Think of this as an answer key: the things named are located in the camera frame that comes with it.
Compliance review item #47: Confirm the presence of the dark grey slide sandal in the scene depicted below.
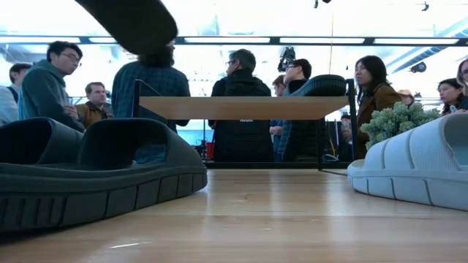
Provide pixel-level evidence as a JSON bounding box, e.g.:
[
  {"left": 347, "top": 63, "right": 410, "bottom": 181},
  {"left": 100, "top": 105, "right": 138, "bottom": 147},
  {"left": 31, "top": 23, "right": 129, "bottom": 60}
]
[
  {"left": 75, "top": 0, "right": 179, "bottom": 56},
  {"left": 0, "top": 117, "right": 208, "bottom": 234},
  {"left": 284, "top": 74, "right": 347, "bottom": 98},
  {"left": 0, "top": 116, "right": 85, "bottom": 166}
]

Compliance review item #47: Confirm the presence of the light grey slide sandal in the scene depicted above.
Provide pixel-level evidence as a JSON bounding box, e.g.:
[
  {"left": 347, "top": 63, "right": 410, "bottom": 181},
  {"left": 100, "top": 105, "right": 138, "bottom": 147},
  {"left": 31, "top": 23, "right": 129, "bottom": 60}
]
[{"left": 346, "top": 112, "right": 468, "bottom": 213}]

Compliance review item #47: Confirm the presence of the person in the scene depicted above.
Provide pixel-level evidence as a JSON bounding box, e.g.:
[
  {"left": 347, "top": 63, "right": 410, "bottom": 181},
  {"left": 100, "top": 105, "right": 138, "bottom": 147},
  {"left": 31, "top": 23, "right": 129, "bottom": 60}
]
[
  {"left": 437, "top": 77, "right": 466, "bottom": 117},
  {"left": 17, "top": 40, "right": 86, "bottom": 133},
  {"left": 0, "top": 63, "right": 33, "bottom": 127},
  {"left": 110, "top": 42, "right": 192, "bottom": 164},
  {"left": 397, "top": 88, "right": 416, "bottom": 107},
  {"left": 207, "top": 48, "right": 276, "bottom": 164},
  {"left": 339, "top": 55, "right": 404, "bottom": 161},
  {"left": 269, "top": 74, "right": 288, "bottom": 147},
  {"left": 454, "top": 58, "right": 468, "bottom": 113},
  {"left": 75, "top": 81, "right": 115, "bottom": 129},
  {"left": 274, "top": 58, "right": 330, "bottom": 163}
]

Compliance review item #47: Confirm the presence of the green succulent plant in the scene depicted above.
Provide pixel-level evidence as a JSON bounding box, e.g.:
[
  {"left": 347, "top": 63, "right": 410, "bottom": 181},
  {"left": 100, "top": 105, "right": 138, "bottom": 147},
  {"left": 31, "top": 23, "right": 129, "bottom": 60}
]
[{"left": 360, "top": 101, "right": 442, "bottom": 151}]

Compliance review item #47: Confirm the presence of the wooden shelf with black frame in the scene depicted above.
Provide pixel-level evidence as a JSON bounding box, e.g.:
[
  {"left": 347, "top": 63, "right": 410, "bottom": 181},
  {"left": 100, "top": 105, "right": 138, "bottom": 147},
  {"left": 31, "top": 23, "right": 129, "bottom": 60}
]
[{"left": 132, "top": 78, "right": 359, "bottom": 172}]

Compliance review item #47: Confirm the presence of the video camera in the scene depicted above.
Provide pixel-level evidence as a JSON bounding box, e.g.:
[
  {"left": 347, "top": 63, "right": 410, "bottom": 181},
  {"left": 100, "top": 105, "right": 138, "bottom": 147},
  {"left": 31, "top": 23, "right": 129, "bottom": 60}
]
[{"left": 276, "top": 46, "right": 297, "bottom": 73}]

